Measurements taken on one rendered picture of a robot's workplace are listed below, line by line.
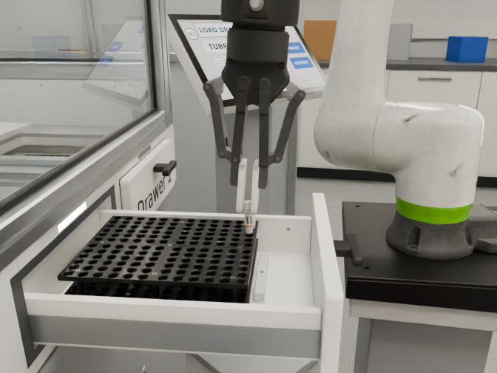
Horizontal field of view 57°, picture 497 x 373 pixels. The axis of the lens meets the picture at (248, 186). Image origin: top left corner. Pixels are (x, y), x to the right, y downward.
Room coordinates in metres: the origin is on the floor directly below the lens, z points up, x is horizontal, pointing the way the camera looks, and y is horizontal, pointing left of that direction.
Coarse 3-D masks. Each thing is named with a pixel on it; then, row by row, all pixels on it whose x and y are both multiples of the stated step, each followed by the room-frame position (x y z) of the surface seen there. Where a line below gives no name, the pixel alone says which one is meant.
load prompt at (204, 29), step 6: (198, 24) 1.40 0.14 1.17; (204, 24) 1.41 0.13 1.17; (210, 24) 1.43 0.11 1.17; (216, 24) 1.44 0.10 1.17; (222, 24) 1.46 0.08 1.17; (228, 24) 1.47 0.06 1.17; (198, 30) 1.38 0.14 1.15; (204, 30) 1.39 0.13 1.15; (210, 30) 1.41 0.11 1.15; (216, 30) 1.42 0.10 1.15; (222, 30) 1.44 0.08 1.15; (204, 36) 1.38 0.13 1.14; (210, 36) 1.39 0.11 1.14; (216, 36) 1.41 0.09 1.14; (222, 36) 1.42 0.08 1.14
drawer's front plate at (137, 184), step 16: (160, 144) 0.95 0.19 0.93; (144, 160) 0.84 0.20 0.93; (160, 160) 0.91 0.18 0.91; (128, 176) 0.74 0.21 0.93; (144, 176) 0.80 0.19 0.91; (160, 176) 0.90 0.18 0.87; (128, 192) 0.72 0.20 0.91; (144, 192) 0.79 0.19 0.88; (128, 208) 0.72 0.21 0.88; (144, 208) 0.78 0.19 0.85
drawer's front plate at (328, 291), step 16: (320, 208) 0.60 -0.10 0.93; (320, 224) 0.54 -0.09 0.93; (320, 240) 0.50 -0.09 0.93; (320, 256) 0.46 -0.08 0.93; (320, 272) 0.45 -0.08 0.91; (336, 272) 0.42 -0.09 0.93; (320, 288) 0.43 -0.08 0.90; (336, 288) 0.39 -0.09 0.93; (320, 304) 0.42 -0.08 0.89; (336, 304) 0.38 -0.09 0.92; (336, 320) 0.38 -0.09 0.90; (336, 336) 0.38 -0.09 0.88; (320, 352) 0.39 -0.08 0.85; (336, 352) 0.38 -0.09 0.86; (320, 368) 0.38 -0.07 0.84; (336, 368) 0.38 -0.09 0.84
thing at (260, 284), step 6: (264, 258) 0.60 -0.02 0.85; (258, 264) 0.58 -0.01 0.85; (264, 264) 0.58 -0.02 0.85; (258, 270) 0.56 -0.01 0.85; (264, 270) 0.56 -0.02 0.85; (258, 276) 0.55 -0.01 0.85; (264, 276) 0.55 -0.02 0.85; (258, 282) 0.53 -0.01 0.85; (264, 282) 0.53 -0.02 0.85; (258, 288) 0.52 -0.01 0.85; (264, 288) 0.52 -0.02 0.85; (258, 294) 0.50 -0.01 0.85; (264, 294) 0.50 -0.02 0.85; (258, 300) 0.50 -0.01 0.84; (264, 300) 0.50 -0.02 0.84
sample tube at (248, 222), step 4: (248, 200) 0.58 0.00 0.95; (244, 204) 0.58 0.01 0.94; (248, 204) 0.57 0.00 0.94; (244, 208) 0.58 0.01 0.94; (248, 208) 0.57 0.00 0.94; (244, 212) 0.58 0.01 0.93; (248, 212) 0.57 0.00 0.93; (244, 216) 0.58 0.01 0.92; (248, 216) 0.57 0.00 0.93; (248, 220) 0.57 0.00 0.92; (252, 220) 0.58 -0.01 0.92; (248, 224) 0.57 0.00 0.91; (252, 224) 0.58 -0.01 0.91; (248, 228) 0.57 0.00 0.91; (252, 228) 0.58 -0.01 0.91; (248, 232) 0.57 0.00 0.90; (252, 232) 0.57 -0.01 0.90
